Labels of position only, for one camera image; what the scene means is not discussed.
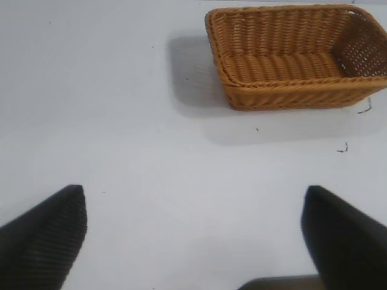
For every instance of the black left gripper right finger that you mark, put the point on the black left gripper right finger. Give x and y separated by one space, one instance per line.
344 241

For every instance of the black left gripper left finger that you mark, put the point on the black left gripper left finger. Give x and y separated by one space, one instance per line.
39 241

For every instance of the brown woven wicker basket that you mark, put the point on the brown woven wicker basket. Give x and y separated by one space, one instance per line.
284 63

